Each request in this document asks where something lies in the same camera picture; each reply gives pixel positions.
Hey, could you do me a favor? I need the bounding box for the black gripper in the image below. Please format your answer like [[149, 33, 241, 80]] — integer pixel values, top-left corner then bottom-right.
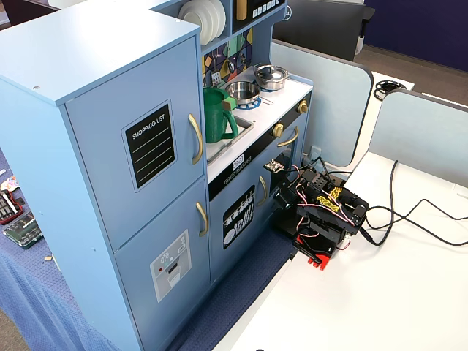
[[272, 173, 311, 241]]

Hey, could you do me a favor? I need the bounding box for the red arm base clamp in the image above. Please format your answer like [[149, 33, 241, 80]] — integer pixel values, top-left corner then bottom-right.
[[292, 233, 336, 272]]

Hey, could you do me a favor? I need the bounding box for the oven door with window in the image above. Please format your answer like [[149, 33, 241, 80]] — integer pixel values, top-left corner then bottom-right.
[[268, 112, 307, 198]]

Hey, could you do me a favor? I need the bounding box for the dishwasher print cabinet door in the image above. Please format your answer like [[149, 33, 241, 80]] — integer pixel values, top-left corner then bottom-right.
[[208, 160, 273, 285]]

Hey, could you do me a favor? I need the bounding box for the open steel toy pot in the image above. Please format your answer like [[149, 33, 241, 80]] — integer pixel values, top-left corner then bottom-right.
[[224, 80, 274, 106]]

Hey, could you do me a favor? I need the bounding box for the ice dispenser fridge door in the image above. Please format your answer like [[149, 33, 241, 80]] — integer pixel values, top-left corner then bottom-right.
[[113, 176, 212, 351]]

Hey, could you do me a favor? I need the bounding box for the shopping list fridge door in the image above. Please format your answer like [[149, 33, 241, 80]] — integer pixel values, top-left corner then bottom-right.
[[64, 35, 205, 254]]

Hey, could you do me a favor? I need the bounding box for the steel toy sink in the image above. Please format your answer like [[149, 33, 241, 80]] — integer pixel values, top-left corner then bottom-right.
[[205, 116, 255, 165]]

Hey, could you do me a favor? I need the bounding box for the pale blue desk divider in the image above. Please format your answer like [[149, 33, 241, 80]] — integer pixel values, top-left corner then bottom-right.
[[269, 38, 374, 173], [365, 88, 468, 186]]

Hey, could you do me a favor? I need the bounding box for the blue burner grate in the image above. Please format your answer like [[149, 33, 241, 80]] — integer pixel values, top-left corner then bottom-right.
[[235, 96, 264, 112]]

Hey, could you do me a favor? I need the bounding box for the green plastic pitcher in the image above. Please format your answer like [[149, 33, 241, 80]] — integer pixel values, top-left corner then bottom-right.
[[203, 87, 240, 144]]

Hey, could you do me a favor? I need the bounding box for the lidded steel toy pot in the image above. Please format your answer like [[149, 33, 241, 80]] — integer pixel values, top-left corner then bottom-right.
[[253, 64, 290, 91]]

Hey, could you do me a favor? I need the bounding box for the black toy microwave panel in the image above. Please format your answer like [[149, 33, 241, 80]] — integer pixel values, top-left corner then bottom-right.
[[232, 0, 288, 33]]

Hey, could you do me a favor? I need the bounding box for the white toy plate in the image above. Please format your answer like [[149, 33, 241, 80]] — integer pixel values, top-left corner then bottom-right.
[[217, 0, 227, 34], [204, 0, 222, 40], [178, 0, 213, 46]]

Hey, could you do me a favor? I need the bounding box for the blue textured cloth mat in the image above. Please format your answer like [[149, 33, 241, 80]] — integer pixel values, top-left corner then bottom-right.
[[0, 146, 297, 351]]

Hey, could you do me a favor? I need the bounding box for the light blue toy kitchen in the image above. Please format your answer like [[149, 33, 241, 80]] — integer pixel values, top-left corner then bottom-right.
[[0, 0, 314, 351]]

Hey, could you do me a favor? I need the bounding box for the clear green bit box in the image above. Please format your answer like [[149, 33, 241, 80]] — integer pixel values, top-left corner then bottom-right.
[[2, 215, 45, 250]]

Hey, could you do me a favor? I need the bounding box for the red black bit set case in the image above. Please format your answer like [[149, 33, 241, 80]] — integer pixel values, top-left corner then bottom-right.
[[0, 189, 25, 225]]

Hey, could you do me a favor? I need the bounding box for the colourful sticker sheet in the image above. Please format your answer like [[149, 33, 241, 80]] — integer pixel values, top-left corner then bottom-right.
[[0, 175, 20, 193]]

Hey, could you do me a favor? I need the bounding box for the gold dishwasher door handle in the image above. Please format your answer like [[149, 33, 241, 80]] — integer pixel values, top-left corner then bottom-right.
[[255, 175, 268, 208]]

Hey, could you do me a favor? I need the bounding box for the gold oven door handle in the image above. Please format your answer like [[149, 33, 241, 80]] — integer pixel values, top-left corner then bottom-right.
[[276, 126, 300, 148]]

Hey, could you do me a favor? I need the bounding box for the short gold fridge handle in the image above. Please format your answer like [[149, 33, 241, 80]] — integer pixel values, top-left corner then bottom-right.
[[195, 202, 209, 238]]

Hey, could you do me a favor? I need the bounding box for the black power cable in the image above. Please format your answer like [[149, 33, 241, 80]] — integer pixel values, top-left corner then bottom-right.
[[360, 159, 399, 246]]

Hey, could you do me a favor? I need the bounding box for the long gold door handle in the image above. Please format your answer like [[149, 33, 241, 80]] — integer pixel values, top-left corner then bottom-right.
[[187, 113, 204, 166]]

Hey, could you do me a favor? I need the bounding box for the black data cable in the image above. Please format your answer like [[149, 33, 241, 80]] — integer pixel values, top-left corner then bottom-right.
[[365, 199, 468, 246]]

